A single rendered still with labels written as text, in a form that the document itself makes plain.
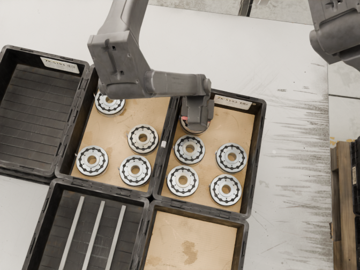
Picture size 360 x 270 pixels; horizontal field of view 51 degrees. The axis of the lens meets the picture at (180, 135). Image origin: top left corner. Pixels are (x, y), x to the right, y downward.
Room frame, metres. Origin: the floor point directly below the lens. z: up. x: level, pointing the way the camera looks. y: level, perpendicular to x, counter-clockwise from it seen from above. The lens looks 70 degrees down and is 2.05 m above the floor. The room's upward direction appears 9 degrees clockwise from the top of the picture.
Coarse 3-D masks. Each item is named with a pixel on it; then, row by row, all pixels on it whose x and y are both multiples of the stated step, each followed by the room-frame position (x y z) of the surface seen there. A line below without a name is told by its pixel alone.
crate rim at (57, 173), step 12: (84, 84) 0.52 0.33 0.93; (84, 96) 0.48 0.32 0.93; (168, 108) 0.49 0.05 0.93; (72, 120) 0.40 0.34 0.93; (168, 120) 0.45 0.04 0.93; (72, 132) 0.36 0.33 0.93; (60, 156) 0.27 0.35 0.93; (156, 156) 0.32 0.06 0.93; (60, 168) 0.24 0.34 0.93; (156, 168) 0.28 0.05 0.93; (72, 180) 0.21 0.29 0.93; (132, 192) 0.20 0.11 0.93; (144, 192) 0.21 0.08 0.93
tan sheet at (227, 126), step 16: (224, 112) 0.55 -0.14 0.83; (240, 112) 0.56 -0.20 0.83; (176, 128) 0.46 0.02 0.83; (208, 128) 0.48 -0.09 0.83; (224, 128) 0.49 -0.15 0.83; (240, 128) 0.50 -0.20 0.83; (208, 144) 0.42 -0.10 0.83; (240, 144) 0.44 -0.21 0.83; (176, 160) 0.35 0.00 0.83; (208, 160) 0.37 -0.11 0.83; (208, 176) 0.31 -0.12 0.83; (240, 176) 0.33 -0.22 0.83; (208, 192) 0.26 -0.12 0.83; (224, 192) 0.27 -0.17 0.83; (224, 208) 0.21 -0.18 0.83; (240, 208) 0.22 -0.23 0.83
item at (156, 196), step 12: (240, 96) 0.58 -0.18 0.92; (264, 108) 0.54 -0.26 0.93; (264, 120) 0.50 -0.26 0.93; (168, 132) 0.41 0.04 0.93; (168, 144) 0.37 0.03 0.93; (252, 168) 0.33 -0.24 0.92; (156, 180) 0.25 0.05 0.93; (252, 180) 0.30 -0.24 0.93; (156, 192) 0.21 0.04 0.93; (252, 192) 0.26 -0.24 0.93; (180, 204) 0.19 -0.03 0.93; (192, 204) 0.19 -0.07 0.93; (240, 216) 0.18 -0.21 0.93
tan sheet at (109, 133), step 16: (96, 112) 0.47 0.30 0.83; (128, 112) 0.49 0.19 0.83; (144, 112) 0.50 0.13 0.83; (160, 112) 0.51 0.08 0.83; (96, 128) 0.42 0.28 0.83; (112, 128) 0.42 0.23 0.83; (128, 128) 0.43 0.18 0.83; (160, 128) 0.45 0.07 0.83; (96, 144) 0.36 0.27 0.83; (112, 144) 0.37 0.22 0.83; (112, 160) 0.31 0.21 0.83; (80, 176) 0.24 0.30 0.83; (112, 176) 0.26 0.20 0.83
